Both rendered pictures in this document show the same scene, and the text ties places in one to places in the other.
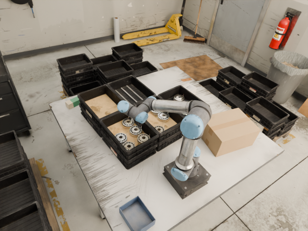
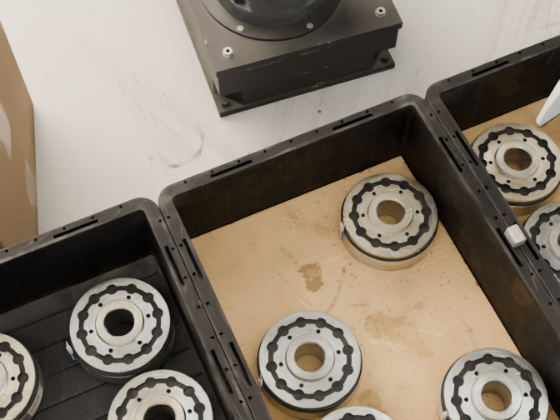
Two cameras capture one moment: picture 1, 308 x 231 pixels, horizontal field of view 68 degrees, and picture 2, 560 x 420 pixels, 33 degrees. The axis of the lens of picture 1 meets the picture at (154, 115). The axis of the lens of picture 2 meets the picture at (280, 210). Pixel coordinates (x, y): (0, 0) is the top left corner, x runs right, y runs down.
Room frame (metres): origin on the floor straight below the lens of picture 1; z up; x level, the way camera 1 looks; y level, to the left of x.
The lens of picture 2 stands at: (1.80, -0.02, 1.76)
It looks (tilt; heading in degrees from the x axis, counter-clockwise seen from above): 62 degrees down; 198
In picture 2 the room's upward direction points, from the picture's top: straight up
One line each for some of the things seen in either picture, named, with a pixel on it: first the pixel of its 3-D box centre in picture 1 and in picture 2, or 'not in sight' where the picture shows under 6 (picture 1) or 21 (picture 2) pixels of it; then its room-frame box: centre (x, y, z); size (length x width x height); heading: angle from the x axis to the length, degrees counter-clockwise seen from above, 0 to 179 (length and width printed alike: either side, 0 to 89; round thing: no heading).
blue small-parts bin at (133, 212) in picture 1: (136, 216); not in sight; (0.65, 0.04, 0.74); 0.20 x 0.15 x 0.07; 41
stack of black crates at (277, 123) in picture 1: (259, 122); not in sight; (2.09, -1.29, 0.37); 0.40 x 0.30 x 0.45; 38
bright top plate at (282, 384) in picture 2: (163, 115); (309, 359); (1.50, -0.08, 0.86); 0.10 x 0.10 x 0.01
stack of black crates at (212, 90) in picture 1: (211, 94); not in sight; (2.72, -0.80, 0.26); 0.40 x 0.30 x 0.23; 38
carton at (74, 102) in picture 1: (78, 100); not in sight; (1.73, 0.76, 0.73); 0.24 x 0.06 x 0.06; 140
